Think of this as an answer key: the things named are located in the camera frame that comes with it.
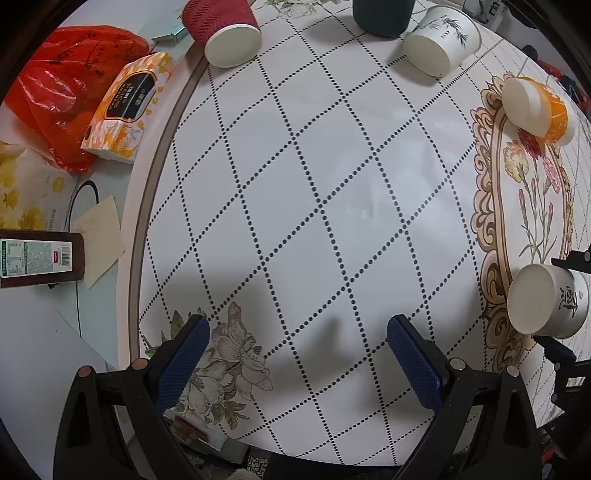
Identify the brown bottle with label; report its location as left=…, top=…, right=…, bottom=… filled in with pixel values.
left=0, top=232, right=86, bottom=289

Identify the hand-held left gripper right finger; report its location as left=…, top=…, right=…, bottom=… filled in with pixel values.
left=387, top=314, right=555, bottom=480

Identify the cream paper napkin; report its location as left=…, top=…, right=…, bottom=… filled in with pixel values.
left=72, top=194, right=126, bottom=290

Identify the red ribbed paper cup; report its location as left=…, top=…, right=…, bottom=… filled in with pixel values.
left=181, top=0, right=263, bottom=69

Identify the black cable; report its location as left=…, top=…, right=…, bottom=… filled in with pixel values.
left=47, top=180, right=99, bottom=340

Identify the yellow floral tissue pack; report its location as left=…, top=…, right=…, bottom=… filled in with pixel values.
left=0, top=141, right=80, bottom=232

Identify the orange and white tissue pack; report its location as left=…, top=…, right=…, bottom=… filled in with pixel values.
left=80, top=52, right=179, bottom=165

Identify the white cup with bamboo print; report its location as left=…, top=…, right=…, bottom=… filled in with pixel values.
left=403, top=6, right=482, bottom=78

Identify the white cup with black calligraphy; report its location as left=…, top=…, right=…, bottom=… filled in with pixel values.
left=507, top=263, right=591, bottom=339

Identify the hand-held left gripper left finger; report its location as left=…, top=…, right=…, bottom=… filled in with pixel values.
left=53, top=314, right=211, bottom=480

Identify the dark green cup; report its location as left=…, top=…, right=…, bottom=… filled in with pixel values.
left=353, top=0, right=414, bottom=38

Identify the orange and white paper cup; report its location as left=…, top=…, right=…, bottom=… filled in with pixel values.
left=501, top=76, right=577, bottom=147

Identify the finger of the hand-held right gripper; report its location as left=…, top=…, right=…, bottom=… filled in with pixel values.
left=533, top=334, right=578, bottom=372
left=551, top=246, right=591, bottom=276

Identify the red plastic bag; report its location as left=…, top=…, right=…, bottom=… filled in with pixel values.
left=6, top=25, right=154, bottom=174

